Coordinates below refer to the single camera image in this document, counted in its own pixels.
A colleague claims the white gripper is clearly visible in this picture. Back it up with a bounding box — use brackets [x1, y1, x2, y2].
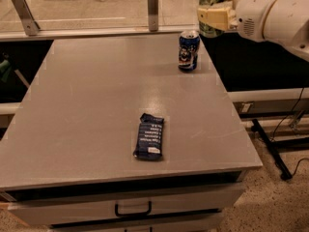
[197, 0, 277, 42]

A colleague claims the black floor cable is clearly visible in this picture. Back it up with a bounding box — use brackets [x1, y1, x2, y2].
[269, 87, 309, 179]

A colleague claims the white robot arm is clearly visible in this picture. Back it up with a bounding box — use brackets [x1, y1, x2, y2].
[197, 0, 309, 61]

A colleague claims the dark blue snack bar wrapper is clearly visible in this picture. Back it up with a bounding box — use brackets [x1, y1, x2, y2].
[133, 113, 164, 160]

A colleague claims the metal bracket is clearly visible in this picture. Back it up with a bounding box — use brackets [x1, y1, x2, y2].
[11, 0, 41, 36]
[147, 0, 158, 32]

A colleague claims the middle metal bracket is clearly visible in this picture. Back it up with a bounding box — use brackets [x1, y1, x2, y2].
[147, 0, 158, 32]

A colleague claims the left metal bracket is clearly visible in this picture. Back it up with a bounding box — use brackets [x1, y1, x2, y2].
[11, 0, 41, 36]

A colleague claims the white horizontal rail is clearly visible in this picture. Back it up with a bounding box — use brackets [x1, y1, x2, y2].
[229, 88, 309, 102]

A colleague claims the grey lower drawer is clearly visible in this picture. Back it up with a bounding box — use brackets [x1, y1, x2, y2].
[50, 213, 223, 232]

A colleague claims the grey top drawer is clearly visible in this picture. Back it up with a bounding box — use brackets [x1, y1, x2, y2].
[9, 183, 244, 225]

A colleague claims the black metal stand leg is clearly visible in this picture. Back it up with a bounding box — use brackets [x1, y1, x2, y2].
[251, 119, 309, 181]

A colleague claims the grey drawer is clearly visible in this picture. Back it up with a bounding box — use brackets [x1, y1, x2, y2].
[50, 213, 223, 232]
[9, 183, 244, 225]

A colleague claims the blue pepsi can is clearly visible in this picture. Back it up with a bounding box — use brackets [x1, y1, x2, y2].
[179, 30, 200, 72]

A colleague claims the black drawer handle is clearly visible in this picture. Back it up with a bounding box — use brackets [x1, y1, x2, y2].
[114, 201, 153, 218]

